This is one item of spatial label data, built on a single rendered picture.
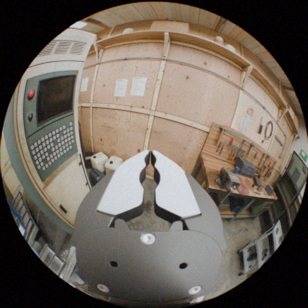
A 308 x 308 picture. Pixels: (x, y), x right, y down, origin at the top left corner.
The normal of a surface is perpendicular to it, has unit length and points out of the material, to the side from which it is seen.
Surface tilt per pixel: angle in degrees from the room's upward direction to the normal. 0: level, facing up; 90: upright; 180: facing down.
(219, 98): 90
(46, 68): 90
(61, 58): 90
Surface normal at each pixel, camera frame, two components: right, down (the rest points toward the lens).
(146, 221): 0.19, -0.83
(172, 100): -0.22, 0.48
